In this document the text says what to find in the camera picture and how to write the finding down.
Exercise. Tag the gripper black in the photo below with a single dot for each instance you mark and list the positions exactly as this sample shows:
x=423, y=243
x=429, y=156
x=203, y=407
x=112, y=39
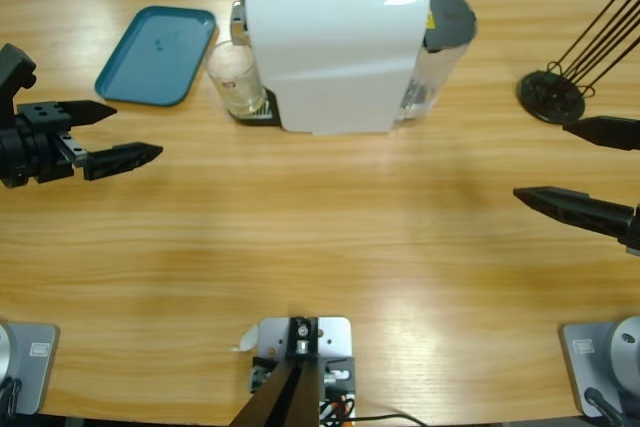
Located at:
x=634, y=232
x=30, y=147

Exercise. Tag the clear drinking glass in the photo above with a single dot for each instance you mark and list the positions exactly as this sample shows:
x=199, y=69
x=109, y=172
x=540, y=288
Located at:
x=235, y=77

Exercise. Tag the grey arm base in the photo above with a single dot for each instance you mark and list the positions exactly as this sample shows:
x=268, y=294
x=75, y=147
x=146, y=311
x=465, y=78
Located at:
x=30, y=367
x=625, y=342

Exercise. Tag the white capsule coffee machine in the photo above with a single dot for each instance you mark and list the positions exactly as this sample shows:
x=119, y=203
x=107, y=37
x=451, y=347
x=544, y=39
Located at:
x=325, y=57

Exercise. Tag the teal plastic tray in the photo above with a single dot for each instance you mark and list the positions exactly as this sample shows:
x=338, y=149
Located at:
x=150, y=62

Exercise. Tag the metal grill drip tray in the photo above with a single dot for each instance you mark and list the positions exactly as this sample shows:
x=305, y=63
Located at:
x=270, y=119

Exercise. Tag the clear water tank dark lid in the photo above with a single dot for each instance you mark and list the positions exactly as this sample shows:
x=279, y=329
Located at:
x=450, y=17

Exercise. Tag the white paper tab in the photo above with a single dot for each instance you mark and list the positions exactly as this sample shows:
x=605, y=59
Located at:
x=247, y=342

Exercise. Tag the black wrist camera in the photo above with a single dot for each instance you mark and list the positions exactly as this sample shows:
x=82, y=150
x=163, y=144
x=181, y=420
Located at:
x=15, y=72

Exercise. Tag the dark camera post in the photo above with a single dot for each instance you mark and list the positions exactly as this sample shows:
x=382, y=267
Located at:
x=290, y=397

